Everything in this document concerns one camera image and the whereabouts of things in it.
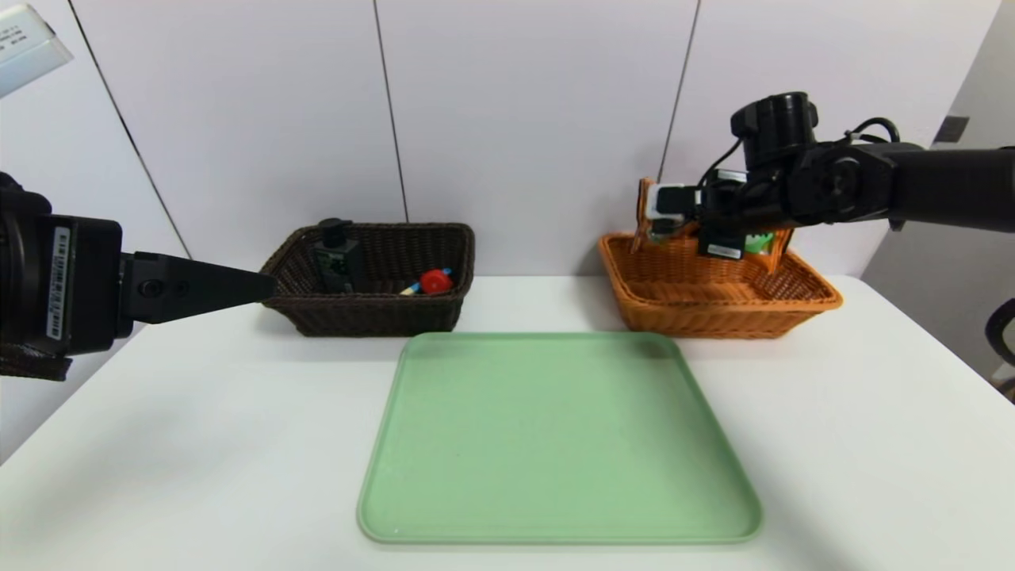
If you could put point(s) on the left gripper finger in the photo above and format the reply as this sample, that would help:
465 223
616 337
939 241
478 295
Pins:
198 287

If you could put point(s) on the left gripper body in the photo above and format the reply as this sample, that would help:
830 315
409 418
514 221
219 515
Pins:
79 284

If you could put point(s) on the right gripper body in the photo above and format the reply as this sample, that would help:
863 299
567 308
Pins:
721 245

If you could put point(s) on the orange snack bag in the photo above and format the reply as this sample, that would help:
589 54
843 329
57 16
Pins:
773 244

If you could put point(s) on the black pump bottle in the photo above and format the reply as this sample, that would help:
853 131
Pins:
337 262

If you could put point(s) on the red rubber duck toy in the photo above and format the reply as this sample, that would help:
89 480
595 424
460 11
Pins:
435 282

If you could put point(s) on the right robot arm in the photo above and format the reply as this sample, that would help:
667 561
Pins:
912 182

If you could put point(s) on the orange wicker basket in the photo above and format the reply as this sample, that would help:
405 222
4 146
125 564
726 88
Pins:
714 309

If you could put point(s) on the dark brown wicker basket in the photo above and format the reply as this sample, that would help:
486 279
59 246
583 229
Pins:
373 317

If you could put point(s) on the light green plastic tray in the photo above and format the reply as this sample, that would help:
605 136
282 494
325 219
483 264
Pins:
555 444

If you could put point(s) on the black office chair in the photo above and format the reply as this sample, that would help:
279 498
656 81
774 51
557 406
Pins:
1001 341

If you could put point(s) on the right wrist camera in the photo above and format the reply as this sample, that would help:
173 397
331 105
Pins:
666 208

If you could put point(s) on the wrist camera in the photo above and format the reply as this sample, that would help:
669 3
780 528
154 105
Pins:
24 47
666 208

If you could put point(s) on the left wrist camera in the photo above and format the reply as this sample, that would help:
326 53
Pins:
24 47

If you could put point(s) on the black wall fixture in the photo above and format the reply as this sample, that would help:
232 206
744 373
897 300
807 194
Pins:
950 128

